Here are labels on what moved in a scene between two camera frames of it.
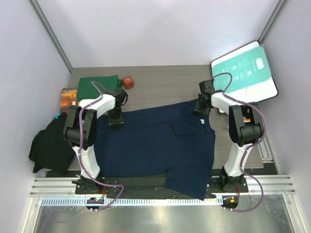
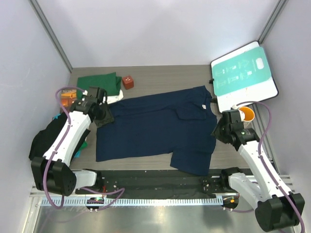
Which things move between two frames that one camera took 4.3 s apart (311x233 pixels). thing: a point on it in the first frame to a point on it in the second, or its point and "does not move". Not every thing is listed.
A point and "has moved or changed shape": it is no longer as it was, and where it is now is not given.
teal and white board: (265, 90) does not move
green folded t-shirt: (86, 91) does not move
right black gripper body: (201, 108) to (220, 132)
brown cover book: (68, 98) does not move
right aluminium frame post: (272, 20) does not move
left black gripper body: (115, 117) to (105, 116)
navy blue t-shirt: (176, 141) has moved or changed shape
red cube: (128, 82) does not move
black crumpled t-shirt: (49, 150) does not move
